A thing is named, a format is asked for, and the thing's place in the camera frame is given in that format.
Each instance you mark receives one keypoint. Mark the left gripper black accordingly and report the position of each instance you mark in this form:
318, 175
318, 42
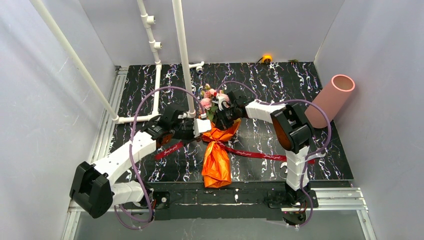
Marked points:
191, 127

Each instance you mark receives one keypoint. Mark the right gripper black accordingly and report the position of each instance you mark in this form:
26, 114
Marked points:
224, 117

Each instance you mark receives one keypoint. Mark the pink flower bunch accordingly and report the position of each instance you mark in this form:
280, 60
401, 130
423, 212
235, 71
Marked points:
208, 101

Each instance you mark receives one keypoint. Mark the dark red ribbon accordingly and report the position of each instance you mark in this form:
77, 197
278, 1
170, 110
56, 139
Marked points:
216, 150

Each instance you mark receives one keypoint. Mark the orange wrapping paper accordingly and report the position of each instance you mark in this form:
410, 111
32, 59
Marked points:
216, 163

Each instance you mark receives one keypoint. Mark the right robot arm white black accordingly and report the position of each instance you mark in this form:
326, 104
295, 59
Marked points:
292, 129

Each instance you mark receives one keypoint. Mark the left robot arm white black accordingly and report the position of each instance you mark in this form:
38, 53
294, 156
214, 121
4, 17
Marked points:
95, 187

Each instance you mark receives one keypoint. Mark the pink cylindrical vase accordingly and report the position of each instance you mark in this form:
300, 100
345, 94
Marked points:
330, 99

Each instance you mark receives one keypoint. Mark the yellow round button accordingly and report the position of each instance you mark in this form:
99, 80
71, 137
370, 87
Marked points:
265, 59

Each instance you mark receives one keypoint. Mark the silver wrench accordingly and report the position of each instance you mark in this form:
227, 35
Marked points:
284, 167

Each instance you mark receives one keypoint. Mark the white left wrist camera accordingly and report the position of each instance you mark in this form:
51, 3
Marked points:
201, 126

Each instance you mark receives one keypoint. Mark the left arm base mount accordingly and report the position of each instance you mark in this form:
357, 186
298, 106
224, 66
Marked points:
139, 211

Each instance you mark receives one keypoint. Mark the white PVC pipe frame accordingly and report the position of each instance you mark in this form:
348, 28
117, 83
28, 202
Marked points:
147, 21

